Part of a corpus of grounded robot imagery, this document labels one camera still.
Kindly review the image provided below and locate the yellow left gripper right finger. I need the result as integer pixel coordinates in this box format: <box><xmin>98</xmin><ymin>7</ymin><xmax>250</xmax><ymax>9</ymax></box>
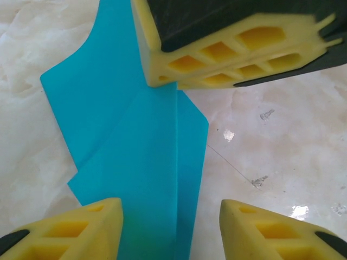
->
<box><xmin>219</xmin><ymin>199</ymin><xmax>347</xmax><ymax>260</ymax></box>

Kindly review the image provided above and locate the blue square paper sheet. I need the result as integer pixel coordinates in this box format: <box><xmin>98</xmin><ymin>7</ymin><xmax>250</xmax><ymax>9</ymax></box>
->
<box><xmin>40</xmin><ymin>0</ymin><xmax>210</xmax><ymax>260</ymax></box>

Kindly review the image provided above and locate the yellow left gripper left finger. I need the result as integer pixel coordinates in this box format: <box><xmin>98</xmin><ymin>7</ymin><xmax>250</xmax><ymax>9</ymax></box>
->
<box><xmin>0</xmin><ymin>197</ymin><xmax>124</xmax><ymax>260</ymax></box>

